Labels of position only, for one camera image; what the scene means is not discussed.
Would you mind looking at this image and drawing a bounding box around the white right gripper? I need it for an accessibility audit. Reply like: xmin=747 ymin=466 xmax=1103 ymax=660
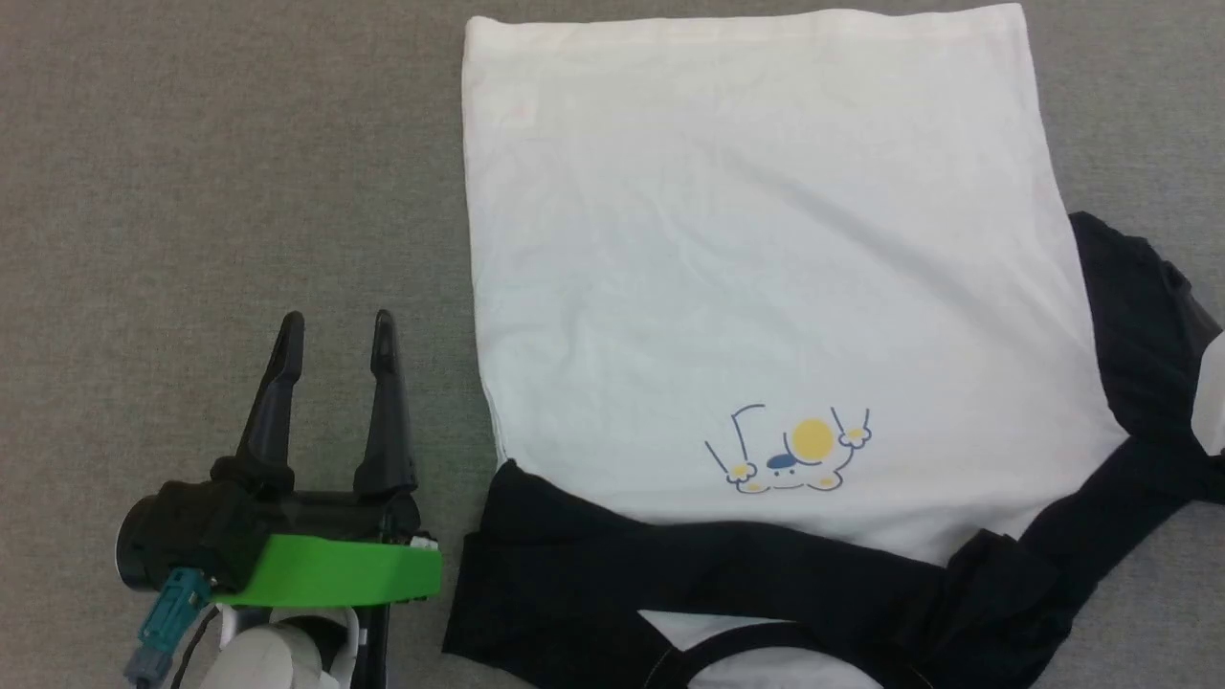
xmin=1190 ymin=332 xmax=1225 ymax=457

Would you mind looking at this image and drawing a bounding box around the thick black cable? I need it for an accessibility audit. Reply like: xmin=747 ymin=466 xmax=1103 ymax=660
xmin=352 ymin=603 xmax=391 ymax=689

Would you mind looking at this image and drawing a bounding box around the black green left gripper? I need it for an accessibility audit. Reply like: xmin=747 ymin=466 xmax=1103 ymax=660
xmin=211 ymin=308 xmax=444 ymax=608

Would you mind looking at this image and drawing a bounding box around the white shirt with black sleeves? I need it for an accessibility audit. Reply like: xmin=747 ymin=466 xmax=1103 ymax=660
xmin=440 ymin=3 xmax=1225 ymax=689

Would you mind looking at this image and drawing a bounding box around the teal cable connector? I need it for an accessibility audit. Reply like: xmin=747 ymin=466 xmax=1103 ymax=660
xmin=124 ymin=567 xmax=213 ymax=686

